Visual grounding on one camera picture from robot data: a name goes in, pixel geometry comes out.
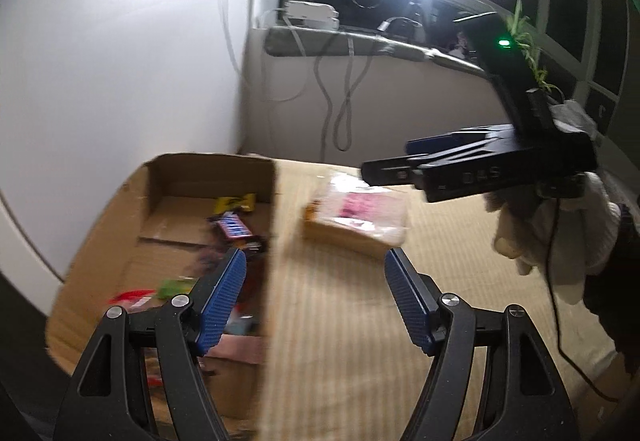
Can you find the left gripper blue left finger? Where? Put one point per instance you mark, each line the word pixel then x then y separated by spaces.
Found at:
pixel 213 298

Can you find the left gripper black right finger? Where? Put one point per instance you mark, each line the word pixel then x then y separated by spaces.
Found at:
pixel 417 300

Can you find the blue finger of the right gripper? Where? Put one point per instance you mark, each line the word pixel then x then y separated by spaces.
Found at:
pixel 465 142
pixel 403 170

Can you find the snickers bar brown wrapper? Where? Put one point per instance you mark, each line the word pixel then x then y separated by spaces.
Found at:
pixel 232 231

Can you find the green candy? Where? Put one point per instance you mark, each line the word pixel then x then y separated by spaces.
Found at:
pixel 170 288

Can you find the yellow candy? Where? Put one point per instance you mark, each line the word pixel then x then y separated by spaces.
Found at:
pixel 235 204

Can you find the clear red-edged snack bag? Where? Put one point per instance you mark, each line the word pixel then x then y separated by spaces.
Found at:
pixel 135 301

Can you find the white gloved right hand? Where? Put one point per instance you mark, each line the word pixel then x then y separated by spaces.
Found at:
pixel 567 240

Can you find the pink packaged sandwich bread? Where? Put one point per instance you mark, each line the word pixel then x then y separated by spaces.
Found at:
pixel 347 212

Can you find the brown cardboard box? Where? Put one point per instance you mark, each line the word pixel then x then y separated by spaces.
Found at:
pixel 133 376

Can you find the green potted plant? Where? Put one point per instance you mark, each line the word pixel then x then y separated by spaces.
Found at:
pixel 516 23

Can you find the white power strip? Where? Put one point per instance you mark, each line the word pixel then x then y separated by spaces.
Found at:
pixel 312 14

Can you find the white round-edged panel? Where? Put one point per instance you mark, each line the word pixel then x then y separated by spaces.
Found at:
pixel 91 89

